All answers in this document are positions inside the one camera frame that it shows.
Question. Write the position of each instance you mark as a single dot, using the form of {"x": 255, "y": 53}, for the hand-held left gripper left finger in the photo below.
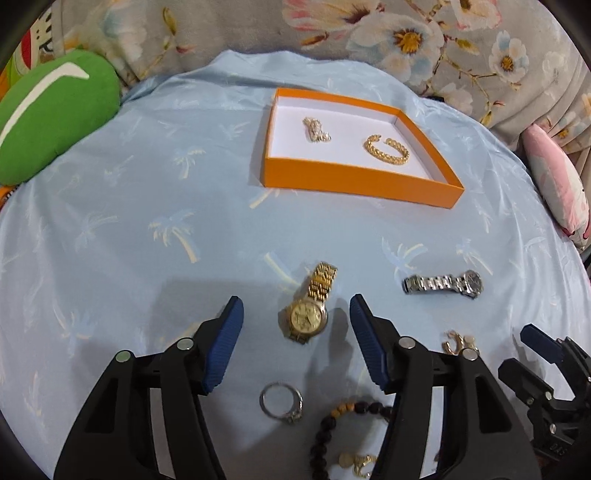
{"x": 225, "y": 344}

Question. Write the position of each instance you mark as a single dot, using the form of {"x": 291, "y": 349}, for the gold charm earring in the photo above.
{"x": 358, "y": 464}

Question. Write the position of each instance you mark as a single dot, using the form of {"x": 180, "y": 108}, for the silver wristwatch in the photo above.
{"x": 443, "y": 282}

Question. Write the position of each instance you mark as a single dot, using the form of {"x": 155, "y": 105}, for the orange cardboard box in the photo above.
{"x": 351, "y": 147}

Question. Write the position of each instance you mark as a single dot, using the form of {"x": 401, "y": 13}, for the gold disc earring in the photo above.
{"x": 469, "y": 342}

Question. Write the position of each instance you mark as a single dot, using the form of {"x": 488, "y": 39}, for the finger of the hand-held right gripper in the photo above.
{"x": 538, "y": 337}
{"x": 521, "y": 378}

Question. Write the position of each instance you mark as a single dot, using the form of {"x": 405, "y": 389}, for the gold wristwatch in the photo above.
{"x": 308, "y": 310}

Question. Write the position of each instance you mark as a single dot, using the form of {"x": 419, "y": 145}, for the orange cartoon printed cloth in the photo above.
{"x": 32, "y": 41}

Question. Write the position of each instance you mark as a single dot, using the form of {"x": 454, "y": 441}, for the grey floral blanket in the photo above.
{"x": 323, "y": 37}

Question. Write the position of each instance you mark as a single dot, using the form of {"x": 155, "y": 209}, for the pink printed pillow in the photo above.
{"x": 558, "y": 180}

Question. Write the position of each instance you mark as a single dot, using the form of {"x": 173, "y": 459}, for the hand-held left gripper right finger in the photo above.
{"x": 369, "y": 344}

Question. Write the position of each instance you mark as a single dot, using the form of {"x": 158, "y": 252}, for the light blue palm-print cloth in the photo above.
{"x": 138, "y": 221}

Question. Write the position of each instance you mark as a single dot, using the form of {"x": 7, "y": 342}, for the green pillow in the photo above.
{"x": 51, "y": 115}

